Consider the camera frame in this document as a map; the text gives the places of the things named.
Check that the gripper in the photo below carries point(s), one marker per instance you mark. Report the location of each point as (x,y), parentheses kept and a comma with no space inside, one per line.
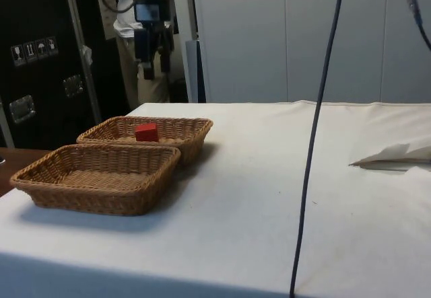
(146,40)

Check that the red cube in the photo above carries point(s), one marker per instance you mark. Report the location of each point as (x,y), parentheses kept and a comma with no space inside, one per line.
(146,132)

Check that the wicker basket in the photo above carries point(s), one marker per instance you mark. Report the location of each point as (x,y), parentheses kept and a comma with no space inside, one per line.
(94,190)
(188,133)

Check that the white panel with blue edge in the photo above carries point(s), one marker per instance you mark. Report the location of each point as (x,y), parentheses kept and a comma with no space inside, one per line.
(193,72)

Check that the person in white shirt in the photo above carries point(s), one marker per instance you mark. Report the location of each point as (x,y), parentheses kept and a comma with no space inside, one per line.
(126,25)

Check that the pale locker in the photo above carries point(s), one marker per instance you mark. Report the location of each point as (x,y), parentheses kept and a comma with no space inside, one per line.
(242,42)
(404,76)
(353,42)

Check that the black cabinet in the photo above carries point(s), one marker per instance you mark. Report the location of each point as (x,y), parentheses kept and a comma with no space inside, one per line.
(43,19)

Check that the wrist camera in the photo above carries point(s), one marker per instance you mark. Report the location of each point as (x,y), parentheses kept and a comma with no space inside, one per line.
(147,12)

